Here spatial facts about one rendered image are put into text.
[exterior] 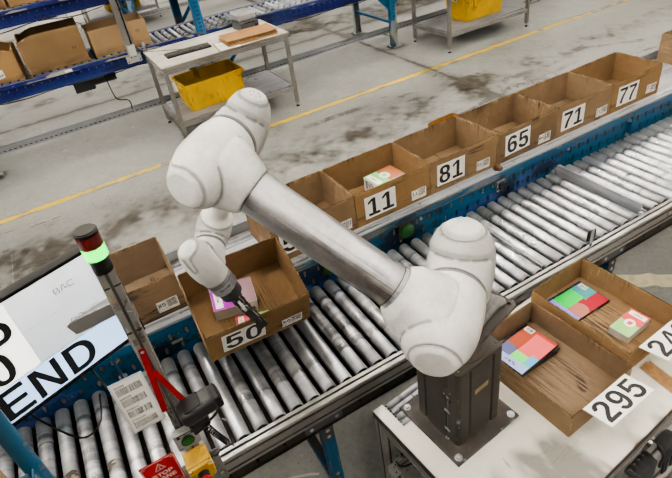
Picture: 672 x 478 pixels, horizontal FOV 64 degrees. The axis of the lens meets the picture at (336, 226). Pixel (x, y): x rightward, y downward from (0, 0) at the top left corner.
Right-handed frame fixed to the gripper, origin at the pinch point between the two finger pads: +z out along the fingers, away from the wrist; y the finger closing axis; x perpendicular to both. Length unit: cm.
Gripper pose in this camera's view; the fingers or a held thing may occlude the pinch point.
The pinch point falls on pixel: (258, 319)
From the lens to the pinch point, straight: 191.3
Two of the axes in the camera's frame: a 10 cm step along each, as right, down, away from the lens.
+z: 4.2, 6.3, 6.6
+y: 4.9, 4.5, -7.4
